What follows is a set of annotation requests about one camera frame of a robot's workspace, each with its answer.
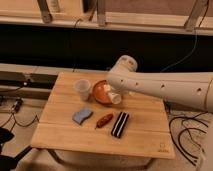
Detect black floor cables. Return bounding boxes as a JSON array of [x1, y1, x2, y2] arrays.
[[0, 97, 40, 129], [168, 111, 209, 167]]

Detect white bottle in bowl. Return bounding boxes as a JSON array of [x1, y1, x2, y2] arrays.
[[104, 84, 122, 104]]

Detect black floor cables left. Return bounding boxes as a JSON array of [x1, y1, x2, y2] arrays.
[[0, 97, 40, 129]]

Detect hanging black cable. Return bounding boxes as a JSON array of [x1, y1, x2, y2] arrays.
[[160, 0, 212, 73]]

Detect wooden table board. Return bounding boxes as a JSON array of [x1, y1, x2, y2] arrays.
[[31, 72, 175, 159]]

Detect orange-brown bowl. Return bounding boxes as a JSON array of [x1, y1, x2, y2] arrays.
[[92, 80, 112, 105]]

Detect black object lower left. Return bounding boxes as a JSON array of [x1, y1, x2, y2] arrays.
[[0, 127, 34, 171]]

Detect red-brown sausage toy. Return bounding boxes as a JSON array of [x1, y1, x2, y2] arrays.
[[96, 114, 113, 128]]

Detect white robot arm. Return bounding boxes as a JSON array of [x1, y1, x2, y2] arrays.
[[106, 55, 213, 113]]

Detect black floor cables right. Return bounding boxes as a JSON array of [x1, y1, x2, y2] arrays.
[[168, 111, 209, 167]]

